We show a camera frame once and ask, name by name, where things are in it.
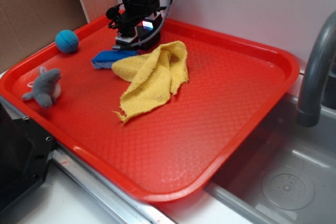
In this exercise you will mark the red plastic tray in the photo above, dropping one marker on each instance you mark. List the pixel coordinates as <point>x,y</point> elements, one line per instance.
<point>174,150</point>

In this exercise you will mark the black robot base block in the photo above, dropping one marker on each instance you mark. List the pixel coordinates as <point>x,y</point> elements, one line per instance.
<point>26,151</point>

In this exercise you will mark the grey sink basin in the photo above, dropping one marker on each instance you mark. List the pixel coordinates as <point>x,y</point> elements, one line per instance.
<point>279,142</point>

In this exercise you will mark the grey faucet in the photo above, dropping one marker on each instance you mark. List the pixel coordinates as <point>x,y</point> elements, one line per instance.
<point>318,85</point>

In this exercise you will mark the sink drain strainer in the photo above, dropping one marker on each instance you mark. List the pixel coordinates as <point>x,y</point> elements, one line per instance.
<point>288,188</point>

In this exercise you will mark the yellow cloth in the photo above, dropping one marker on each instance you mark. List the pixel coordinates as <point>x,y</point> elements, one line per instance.
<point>153,78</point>

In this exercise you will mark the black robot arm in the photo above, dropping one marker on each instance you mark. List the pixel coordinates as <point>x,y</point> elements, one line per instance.
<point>134,46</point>

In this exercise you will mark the blue sponge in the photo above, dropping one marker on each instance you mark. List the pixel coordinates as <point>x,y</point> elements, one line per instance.
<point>105,59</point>

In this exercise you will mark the blue textured ball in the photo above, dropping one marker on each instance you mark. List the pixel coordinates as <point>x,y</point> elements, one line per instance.
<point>67,41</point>

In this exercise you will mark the brown cardboard panel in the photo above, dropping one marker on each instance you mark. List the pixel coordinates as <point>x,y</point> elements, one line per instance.
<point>30,25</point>

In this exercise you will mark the black box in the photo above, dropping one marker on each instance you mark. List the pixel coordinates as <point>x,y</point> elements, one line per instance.
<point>149,44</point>

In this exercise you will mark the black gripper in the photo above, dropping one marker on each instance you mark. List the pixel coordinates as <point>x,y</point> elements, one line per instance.
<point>134,19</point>

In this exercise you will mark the grey plush dolphin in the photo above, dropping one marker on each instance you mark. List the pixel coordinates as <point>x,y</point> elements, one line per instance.
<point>45,88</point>

